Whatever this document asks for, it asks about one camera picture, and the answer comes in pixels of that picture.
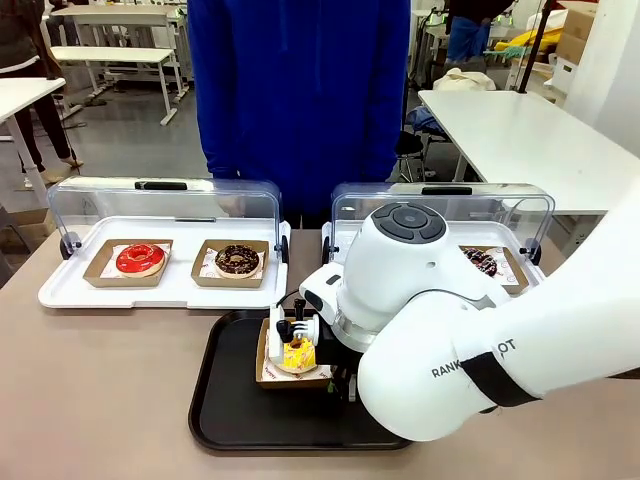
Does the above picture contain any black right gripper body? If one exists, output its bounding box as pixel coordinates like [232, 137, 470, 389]
[314, 322, 360, 381]

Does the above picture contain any yellow sprinkled donut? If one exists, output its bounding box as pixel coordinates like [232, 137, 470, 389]
[269, 335, 319, 376]

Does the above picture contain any brown cardboard donut tray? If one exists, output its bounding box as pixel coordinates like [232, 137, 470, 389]
[458, 244, 530, 296]
[82, 238, 175, 289]
[190, 239, 270, 290]
[254, 317, 335, 391]

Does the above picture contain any black serving tray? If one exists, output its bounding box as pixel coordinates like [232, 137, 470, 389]
[188, 309, 416, 453]

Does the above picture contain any chocolate donut with pale sprinkles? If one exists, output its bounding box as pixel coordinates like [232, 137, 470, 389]
[213, 243, 262, 279]

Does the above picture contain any chocolate donut with rainbow sprinkles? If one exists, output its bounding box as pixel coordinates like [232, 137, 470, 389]
[462, 248, 499, 278]

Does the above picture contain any red glazed donut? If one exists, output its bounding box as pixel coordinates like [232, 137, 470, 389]
[115, 243, 166, 278]

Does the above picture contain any person's right hand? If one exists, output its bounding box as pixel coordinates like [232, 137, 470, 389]
[215, 192, 247, 217]

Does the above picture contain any black stool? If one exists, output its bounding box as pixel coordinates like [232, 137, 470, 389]
[393, 130, 437, 182]

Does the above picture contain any clear display case lid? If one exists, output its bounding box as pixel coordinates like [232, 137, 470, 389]
[329, 182, 557, 266]
[46, 175, 291, 264]

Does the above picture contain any blue cloth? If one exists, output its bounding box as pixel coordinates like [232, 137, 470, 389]
[403, 108, 447, 137]

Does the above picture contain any person in blue hoodie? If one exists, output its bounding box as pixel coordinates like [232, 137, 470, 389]
[187, 0, 412, 229]

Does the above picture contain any large white table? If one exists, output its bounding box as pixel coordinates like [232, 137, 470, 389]
[417, 89, 640, 217]

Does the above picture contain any cream fabric bag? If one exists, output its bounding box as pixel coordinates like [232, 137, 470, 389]
[432, 67, 497, 92]

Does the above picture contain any person in blue jeans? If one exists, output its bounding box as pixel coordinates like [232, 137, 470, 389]
[443, 0, 495, 65]

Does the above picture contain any green cloth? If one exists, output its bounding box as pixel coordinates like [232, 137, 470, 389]
[482, 41, 522, 57]

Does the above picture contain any white storage box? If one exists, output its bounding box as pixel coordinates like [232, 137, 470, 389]
[551, 56, 582, 92]

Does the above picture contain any black stand pole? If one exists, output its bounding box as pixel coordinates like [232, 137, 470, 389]
[516, 0, 554, 95]

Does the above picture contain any white table with metal legs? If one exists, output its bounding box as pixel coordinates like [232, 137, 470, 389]
[51, 3, 176, 46]
[49, 46, 179, 126]
[0, 77, 67, 201]

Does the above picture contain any yellow cloth bundle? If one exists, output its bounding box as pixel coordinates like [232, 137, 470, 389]
[508, 23, 567, 52]

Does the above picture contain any brown cardboard box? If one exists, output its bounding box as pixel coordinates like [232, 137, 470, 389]
[556, 3, 600, 66]

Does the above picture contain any person in dark clothes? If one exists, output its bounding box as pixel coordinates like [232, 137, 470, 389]
[0, 0, 85, 184]

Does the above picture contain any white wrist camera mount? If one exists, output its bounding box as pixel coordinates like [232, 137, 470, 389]
[269, 298, 324, 359]

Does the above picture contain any black camera cable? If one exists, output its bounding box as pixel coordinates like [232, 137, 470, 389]
[273, 291, 304, 321]

